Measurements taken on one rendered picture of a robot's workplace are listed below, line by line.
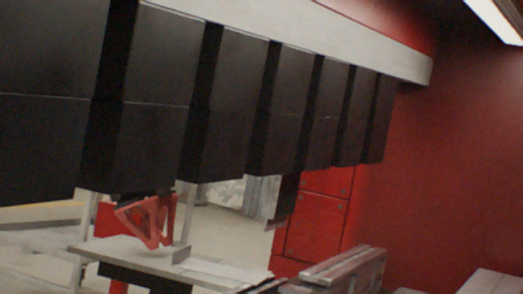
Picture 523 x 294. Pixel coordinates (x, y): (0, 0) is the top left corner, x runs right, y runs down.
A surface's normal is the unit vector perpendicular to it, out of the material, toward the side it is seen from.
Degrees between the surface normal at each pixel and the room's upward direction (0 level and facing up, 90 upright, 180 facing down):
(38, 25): 90
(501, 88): 90
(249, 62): 90
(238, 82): 90
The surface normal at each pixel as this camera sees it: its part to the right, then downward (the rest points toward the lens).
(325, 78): 0.93, 0.19
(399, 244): -0.32, 0.00
